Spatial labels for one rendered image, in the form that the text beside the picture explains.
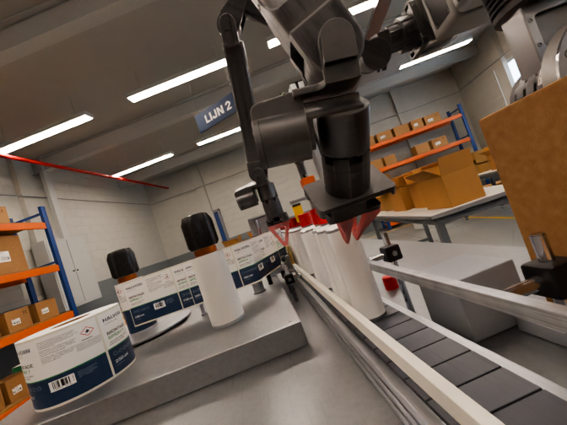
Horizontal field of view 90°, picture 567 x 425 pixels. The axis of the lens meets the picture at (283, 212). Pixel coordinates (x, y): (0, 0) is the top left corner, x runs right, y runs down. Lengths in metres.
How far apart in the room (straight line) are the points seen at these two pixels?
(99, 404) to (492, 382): 0.63
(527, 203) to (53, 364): 0.85
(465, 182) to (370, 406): 2.14
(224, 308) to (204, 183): 8.35
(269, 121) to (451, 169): 2.16
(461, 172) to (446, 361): 2.13
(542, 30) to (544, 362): 0.53
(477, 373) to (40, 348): 0.75
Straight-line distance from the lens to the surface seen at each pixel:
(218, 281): 0.75
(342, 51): 0.31
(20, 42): 3.85
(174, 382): 0.66
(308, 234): 0.72
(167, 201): 9.47
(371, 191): 0.36
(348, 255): 0.47
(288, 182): 8.50
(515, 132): 0.42
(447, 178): 2.39
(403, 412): 0.38
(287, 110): 0.32
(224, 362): 0.63
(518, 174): 0.44
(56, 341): 0.78
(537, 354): 0.48
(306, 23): 0.33
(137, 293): 1.07
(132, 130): 5.94
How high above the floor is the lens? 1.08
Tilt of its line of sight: 2 degrees up
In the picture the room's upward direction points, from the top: 19 degrees counter-clockwise
